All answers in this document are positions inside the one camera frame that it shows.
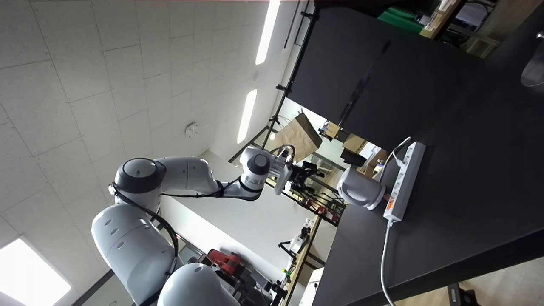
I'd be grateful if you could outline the white kettle power cord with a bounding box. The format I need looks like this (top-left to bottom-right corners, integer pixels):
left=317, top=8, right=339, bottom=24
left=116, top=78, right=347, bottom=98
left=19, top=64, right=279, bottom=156
left=383, top=134, right=414, bottom=173

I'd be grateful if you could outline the rectangular ceiling light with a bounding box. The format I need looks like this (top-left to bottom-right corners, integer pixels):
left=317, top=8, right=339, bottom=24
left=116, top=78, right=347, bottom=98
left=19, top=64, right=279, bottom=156
left=254, top=0, right=284, bottom=66
left=0, top=236, right=74, bottom=306
left=237, top=88, right=261, bottom=144

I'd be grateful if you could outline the black backdrop board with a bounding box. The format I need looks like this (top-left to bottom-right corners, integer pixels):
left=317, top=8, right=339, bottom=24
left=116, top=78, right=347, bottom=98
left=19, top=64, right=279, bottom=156
left=288, top=5, right=490, bottom=151

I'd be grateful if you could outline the white power strip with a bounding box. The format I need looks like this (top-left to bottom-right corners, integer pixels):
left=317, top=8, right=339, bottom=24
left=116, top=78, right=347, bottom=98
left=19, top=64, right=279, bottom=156
left=383, top=139, right=429, bottom=224

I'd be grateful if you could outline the grey rounded object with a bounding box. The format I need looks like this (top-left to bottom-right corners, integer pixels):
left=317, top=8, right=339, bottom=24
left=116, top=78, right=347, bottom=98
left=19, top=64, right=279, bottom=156
left=519, top=32, right=544, bottom=90

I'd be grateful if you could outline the white power strip cable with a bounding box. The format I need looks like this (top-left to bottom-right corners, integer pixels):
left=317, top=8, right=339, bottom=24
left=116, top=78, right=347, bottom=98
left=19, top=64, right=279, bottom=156
left=378, top=219, right=398, bottom=306

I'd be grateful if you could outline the red black equipment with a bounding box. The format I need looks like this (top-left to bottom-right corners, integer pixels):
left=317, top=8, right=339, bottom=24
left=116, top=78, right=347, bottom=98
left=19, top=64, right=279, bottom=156
left=205, top=248, right=245, bottom=280

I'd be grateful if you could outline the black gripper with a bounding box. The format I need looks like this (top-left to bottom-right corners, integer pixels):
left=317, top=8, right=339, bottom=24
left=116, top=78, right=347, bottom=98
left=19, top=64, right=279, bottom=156
left=286, top=160, right=313, bottom=192

